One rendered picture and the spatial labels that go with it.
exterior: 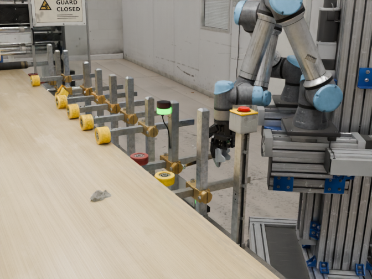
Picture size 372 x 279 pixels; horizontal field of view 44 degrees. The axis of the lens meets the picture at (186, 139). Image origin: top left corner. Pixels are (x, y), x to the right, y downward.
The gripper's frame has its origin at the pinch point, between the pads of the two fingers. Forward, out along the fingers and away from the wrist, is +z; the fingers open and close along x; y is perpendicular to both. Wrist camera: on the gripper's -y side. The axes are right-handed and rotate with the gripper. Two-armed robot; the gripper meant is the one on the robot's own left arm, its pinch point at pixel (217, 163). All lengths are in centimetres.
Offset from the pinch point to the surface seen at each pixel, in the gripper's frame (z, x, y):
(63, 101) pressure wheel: -5, 10, -124
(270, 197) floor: 91, 158, -62
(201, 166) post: -3.2, -13.4, 2.4
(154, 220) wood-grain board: 0, -53, 15
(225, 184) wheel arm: 8.9, 1.9, 3.4
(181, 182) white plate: 13.2, -2.5, -17.7
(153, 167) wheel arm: 5.9, -10.6, -27.8
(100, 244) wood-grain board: 0, -74, 14
